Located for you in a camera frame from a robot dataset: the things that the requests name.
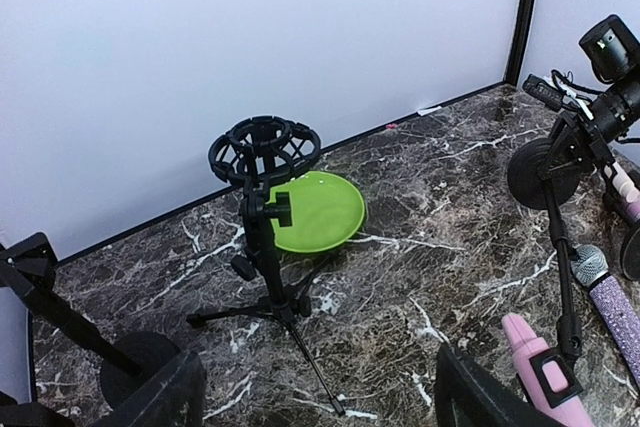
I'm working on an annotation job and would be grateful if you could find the beige microphone right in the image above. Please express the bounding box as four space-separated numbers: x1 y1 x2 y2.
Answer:
603 162 640 203

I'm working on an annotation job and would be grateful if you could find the pink microphone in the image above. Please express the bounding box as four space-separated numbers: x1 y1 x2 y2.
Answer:
613 198 640 225
501 313 594 426

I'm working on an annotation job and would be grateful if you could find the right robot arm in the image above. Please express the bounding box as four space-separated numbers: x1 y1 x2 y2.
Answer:
523 14 639 181

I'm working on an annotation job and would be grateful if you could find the black tripod mic stand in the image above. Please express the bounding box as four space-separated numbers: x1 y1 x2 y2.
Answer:
186 116 346 416

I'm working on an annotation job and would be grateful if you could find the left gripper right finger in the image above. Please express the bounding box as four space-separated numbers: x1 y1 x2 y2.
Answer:
434 344 550 426

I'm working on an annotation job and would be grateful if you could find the purple glitter microphone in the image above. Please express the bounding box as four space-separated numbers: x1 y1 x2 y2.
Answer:
571 245 639 384

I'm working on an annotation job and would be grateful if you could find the pink microphone front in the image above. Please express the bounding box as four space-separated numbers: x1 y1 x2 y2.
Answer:
501 313 594 426

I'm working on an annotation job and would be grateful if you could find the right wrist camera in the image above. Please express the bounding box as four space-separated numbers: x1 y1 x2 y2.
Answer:
522 69 600 121

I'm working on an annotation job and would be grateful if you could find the black stand holding beige mic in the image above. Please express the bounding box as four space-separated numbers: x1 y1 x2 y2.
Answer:
1 232 180 409

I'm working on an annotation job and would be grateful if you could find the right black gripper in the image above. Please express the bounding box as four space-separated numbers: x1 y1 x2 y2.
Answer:
537 112 613 182

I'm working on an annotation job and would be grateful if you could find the green plate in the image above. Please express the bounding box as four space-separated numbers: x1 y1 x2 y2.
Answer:
271 171 366 254

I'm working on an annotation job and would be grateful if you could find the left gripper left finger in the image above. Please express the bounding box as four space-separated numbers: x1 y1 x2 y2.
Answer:
93 351 206 426

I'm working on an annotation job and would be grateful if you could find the right black frame post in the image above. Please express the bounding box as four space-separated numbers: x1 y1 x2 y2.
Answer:
503 0 535 87

